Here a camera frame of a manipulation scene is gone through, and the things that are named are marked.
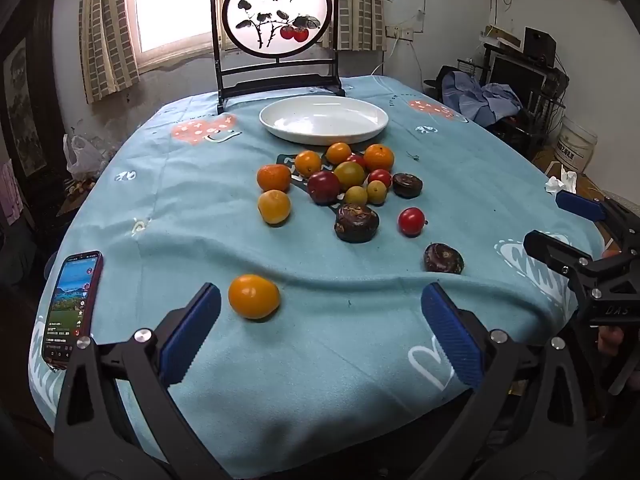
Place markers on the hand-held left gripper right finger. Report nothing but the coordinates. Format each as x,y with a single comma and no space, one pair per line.
452,340

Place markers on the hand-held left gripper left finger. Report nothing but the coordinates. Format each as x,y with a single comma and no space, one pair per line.
192,332

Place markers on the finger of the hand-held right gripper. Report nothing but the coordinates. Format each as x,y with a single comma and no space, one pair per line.
580,206
550,250

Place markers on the large orange tomato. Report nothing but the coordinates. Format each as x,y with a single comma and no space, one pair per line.
253,296

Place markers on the dark brown water chestnut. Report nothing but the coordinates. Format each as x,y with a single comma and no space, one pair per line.
356,223
443,258
407,185

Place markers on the red cherry tomato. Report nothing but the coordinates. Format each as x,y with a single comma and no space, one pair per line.
380,177
357,159
411,221

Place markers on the orange-yellow tomato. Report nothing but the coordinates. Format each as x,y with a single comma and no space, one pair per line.
307,163
274,206

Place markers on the small yellow tomato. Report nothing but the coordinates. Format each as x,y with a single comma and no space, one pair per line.
356,196
377,192

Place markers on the pink fruit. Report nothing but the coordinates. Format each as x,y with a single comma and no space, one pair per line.
272,178

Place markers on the yellow-green tomato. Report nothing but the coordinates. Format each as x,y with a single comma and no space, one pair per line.
350,175

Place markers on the dark red plum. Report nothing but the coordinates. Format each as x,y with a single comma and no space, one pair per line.
323,187

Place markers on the white oval plate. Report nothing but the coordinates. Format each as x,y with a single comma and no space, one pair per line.
320,120

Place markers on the person's right hand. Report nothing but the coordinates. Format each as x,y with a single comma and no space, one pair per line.
607,341

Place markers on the crumpled white tissue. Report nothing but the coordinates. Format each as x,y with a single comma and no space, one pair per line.
560,182

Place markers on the white plastic bucket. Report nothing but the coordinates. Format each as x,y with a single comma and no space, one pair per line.
577,145

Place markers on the blue printed tablecloth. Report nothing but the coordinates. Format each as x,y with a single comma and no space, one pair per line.
200,240

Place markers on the black metal rack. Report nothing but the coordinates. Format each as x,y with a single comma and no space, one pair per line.
557,95

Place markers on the smartphone with red case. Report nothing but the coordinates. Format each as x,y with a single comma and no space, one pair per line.
70,310

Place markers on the black monitor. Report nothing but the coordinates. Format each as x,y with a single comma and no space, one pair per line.
517,77

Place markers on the blue clothing pile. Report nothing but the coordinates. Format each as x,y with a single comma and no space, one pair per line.
480,97

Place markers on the black speaker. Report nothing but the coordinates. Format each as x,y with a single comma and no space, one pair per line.
540,45

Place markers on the white plastic bag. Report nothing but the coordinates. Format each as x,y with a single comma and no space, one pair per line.
82,157

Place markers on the pink cloth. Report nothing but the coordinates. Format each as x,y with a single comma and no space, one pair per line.
10,195

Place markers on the beige checked curtain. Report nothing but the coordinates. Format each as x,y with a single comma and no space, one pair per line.
107,35
367,5

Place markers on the bright window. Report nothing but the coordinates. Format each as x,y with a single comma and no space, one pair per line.
170,5

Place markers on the black framed persimmon painting screen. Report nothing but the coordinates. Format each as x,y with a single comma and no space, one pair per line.
277,10

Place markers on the white wall outlet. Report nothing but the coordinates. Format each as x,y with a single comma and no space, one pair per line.
400,33

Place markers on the dark framed wall painting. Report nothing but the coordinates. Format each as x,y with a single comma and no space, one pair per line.
25,100

